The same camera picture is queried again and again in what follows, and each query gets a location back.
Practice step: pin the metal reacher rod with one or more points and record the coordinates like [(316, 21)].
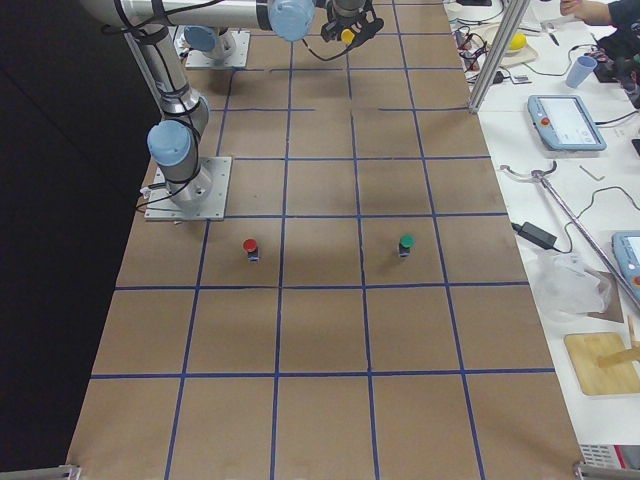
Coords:
[(542, 177)]

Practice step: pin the blue teach pendant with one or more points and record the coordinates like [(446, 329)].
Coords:
[(564, 123), (625, 247)]

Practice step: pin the red push button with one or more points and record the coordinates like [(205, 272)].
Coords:
[(251, 248)]

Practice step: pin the light blue plastic cup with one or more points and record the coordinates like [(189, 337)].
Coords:
[(582, 67)]

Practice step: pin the yellow push button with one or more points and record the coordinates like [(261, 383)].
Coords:
[(347, 36)]

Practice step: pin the green push button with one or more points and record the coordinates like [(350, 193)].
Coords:
[(405, 245)]

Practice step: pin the beige tray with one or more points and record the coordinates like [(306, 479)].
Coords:
[(487, 34)]

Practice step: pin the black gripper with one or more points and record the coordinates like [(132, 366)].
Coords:
[(334, 31)]

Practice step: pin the person hand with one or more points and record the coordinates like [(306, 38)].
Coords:
[(590, 12)]

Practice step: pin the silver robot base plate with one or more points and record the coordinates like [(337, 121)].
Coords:
[(204, 198)]

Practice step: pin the wooden cutting board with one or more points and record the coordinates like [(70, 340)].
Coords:
[(603, 364)]

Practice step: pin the yellow lemon toy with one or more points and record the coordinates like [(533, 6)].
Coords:
[(517, 43)]

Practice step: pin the aluminium frame post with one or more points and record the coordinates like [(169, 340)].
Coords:
[(510, 22)]

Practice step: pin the clear plastic bag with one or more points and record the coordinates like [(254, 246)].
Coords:
[(564, 286)]

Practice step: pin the black power adapter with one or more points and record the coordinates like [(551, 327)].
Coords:
[(535, 235)]

